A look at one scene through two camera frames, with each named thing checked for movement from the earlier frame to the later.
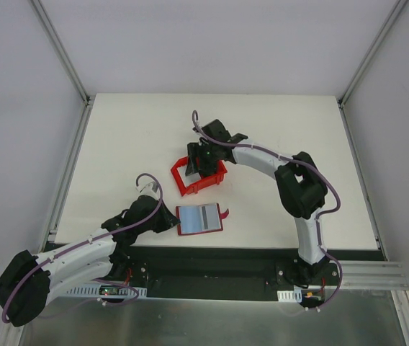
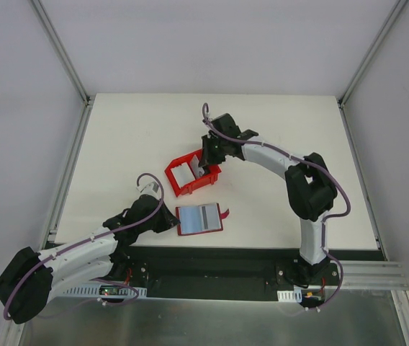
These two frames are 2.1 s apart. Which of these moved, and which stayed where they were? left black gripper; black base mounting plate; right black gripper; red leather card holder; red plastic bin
Moved: red plastic bin; right black gripper
Stayed: red leather card holder; left black gripper; black base mounting plate
